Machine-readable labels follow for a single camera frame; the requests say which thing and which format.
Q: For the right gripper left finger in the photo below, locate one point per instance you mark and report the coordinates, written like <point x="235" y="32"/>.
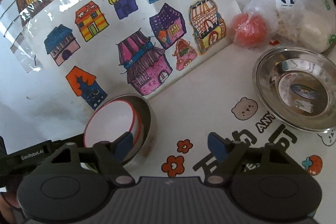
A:
<point x="110" y="157"/>

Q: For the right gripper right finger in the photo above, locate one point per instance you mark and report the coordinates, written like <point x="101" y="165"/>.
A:
<point x="229" y="155"/>

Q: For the red-rimmed white bowl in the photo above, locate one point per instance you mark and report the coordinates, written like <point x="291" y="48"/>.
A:
<point x="137" y="128"/>
<point x="109" y="122"/>

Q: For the deep steel bowl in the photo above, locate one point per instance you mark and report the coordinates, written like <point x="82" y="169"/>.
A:
<point x="138" y="154"/>

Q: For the steel plate with sticker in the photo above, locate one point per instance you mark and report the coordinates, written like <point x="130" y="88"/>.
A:
<point x="297" y="86"/>

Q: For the person's left hand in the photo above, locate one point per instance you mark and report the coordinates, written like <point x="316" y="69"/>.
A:
<point x="8" y="203"/>

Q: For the white printed table mat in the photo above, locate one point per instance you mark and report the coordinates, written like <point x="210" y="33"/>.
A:
<point x="218" y="96"/>

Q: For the red ball in plastic bag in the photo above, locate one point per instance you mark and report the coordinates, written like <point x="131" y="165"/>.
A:
<point x="249" y="30"/>

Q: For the colourful houses drawing sheet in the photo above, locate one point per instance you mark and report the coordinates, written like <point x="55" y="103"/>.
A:
<point x="75" y="54"/>

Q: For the plastic bag with white block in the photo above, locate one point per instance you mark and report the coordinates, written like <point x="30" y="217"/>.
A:
<point x="308" y="23"/>

